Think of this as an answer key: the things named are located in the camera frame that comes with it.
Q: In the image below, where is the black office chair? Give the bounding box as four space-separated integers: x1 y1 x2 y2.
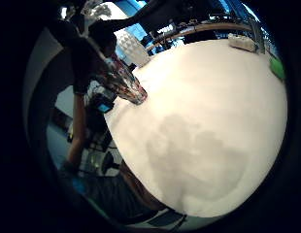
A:
91 139 123 178

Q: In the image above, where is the the person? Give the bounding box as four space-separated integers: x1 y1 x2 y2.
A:
48 18 118 98

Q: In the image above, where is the white patterned panel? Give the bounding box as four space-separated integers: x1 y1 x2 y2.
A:
117 28 151 68

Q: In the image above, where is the long wooden desk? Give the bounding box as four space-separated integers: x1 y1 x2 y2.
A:
145 20 255 51

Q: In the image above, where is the white box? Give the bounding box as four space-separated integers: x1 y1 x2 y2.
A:
227 33 257 53

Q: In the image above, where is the green object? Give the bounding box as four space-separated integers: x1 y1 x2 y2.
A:
269 56 286 82

